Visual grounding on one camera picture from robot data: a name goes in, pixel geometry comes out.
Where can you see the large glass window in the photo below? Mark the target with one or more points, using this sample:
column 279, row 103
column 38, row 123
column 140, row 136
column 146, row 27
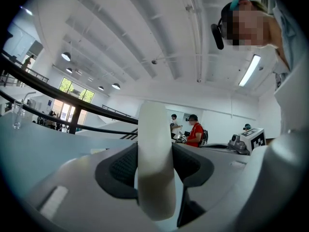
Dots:
column 65, row 86

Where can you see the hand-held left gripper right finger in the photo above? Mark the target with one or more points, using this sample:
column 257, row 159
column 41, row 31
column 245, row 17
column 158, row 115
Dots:
column 217, row 178

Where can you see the person's light blue shirt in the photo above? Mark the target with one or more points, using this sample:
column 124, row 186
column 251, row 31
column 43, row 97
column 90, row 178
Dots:
column 289, row 33

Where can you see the person's head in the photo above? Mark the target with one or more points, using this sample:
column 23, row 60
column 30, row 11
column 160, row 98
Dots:
column 253, row 25

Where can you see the black head-worn camera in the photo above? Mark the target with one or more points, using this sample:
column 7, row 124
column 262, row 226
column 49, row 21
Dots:
column 218, row 37

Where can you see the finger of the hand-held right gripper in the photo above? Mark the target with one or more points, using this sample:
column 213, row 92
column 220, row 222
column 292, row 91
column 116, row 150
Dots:
column 217, row 145

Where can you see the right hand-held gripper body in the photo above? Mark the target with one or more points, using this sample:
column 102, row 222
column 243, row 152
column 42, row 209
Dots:
column 256, row 139

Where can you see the clear drinking glass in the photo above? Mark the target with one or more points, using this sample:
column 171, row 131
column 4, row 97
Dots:
column 17, row 120

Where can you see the ceiling tube light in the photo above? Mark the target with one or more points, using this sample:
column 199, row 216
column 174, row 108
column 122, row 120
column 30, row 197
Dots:
column 249, row 69

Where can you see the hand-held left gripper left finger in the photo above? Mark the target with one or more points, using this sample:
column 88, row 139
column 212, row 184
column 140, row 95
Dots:
column 79, row 194

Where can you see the clear bent straw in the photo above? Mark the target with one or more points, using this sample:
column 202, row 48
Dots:
column 25, row 98

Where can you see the black metal railing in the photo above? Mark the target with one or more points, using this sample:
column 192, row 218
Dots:
column 48, row 91

